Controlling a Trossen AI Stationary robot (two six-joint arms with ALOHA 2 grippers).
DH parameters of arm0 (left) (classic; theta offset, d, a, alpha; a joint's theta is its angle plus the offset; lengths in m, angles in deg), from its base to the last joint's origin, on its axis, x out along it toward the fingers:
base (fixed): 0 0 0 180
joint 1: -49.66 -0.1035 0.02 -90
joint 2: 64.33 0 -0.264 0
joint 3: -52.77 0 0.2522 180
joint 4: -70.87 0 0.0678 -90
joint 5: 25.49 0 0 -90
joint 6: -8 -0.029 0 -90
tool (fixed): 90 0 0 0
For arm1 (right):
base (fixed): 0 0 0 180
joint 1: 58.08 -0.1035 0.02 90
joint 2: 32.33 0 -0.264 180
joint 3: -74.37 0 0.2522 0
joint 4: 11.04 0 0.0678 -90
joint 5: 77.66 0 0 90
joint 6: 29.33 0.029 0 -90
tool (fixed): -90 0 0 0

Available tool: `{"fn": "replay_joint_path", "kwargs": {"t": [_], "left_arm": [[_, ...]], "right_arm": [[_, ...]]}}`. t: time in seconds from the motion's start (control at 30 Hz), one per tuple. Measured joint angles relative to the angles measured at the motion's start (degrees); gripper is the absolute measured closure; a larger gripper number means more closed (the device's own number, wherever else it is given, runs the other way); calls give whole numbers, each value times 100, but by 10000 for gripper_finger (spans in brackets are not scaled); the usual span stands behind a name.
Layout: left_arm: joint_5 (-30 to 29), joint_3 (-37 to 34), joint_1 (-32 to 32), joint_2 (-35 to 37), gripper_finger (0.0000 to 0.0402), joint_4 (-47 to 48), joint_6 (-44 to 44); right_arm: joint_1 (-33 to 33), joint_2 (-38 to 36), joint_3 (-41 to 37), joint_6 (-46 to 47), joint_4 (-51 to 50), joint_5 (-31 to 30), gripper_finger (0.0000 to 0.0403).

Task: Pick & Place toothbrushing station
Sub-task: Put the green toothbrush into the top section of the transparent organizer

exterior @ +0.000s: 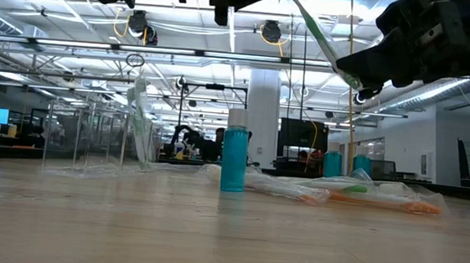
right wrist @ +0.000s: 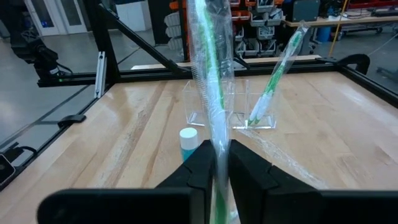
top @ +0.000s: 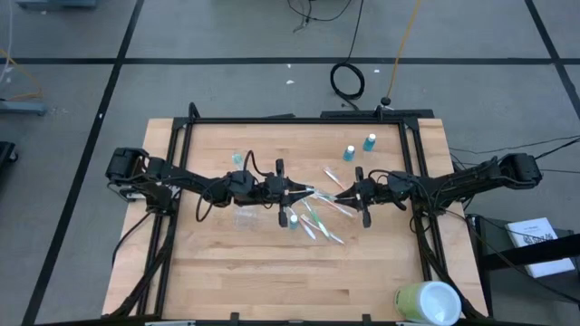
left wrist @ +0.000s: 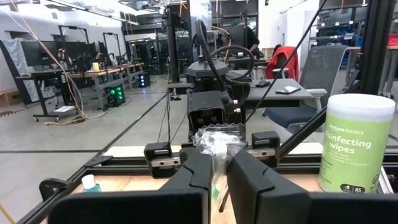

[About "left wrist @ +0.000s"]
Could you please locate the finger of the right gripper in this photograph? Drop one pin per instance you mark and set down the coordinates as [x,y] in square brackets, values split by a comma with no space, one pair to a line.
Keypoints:
[187,154]

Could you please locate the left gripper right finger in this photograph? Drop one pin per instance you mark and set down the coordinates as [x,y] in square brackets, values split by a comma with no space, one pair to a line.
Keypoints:
[295,208]

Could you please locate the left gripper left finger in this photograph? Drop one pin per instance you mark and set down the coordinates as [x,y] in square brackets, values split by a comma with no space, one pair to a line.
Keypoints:
[140,205]

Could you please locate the green toothbrush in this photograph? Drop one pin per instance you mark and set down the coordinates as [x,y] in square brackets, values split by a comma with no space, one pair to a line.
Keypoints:
[217,146]

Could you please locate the blue mouthwash bottle white cap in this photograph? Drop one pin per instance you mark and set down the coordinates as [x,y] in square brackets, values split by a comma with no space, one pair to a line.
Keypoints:
[90,186]

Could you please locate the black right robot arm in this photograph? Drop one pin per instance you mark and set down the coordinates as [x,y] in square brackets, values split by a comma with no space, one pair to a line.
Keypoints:
[206,68]

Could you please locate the black computer mouse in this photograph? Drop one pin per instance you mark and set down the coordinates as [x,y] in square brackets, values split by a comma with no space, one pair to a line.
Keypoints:
[263,83]

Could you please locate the grey desk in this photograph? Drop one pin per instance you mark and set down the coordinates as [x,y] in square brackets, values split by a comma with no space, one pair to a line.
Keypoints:
[273,96]

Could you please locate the black smartphone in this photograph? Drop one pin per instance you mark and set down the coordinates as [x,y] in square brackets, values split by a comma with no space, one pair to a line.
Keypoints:
[287,90]

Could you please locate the red jacket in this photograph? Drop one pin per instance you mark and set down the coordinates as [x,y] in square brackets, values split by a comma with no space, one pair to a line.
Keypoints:
[281,62]

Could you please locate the person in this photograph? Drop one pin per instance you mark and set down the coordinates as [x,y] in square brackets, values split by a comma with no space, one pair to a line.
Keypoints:
[252,40]

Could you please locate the black vertical pole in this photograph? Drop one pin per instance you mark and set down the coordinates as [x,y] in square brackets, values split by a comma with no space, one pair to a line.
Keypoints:
[172,46]

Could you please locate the computer tower blue lights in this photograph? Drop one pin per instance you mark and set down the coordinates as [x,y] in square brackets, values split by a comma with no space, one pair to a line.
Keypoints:
[144,80]

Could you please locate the green disinfecting wipes canister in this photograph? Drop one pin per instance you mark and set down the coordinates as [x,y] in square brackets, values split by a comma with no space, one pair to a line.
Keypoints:
[354,146]

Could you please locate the grey mesh office chair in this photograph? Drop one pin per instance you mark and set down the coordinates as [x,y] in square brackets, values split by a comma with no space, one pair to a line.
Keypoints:
[323,68]

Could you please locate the computer tower green lights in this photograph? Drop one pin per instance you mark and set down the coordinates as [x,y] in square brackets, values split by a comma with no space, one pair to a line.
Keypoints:
[115,96]

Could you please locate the wooden workbench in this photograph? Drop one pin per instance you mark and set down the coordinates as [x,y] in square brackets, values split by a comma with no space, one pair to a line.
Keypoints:
[102,72]

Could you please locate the metal storage shelf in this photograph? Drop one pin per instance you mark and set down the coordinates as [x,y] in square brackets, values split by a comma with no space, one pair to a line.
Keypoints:
[342,31]

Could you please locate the yellow cup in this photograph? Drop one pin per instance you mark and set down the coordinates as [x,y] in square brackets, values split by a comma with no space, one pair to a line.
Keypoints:
[96,67]

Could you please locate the black rolling desk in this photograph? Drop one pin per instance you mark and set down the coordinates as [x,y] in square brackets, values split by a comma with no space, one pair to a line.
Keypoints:
[46,73]

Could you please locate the black desk monitor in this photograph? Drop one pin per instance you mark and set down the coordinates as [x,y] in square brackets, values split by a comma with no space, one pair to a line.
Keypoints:
[38,53]

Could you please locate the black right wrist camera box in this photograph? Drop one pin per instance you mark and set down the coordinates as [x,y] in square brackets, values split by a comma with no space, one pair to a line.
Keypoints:
[206,109]

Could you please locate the black aluminium table frame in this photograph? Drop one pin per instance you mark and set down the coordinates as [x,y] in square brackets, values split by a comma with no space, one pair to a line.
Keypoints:
[130,163]

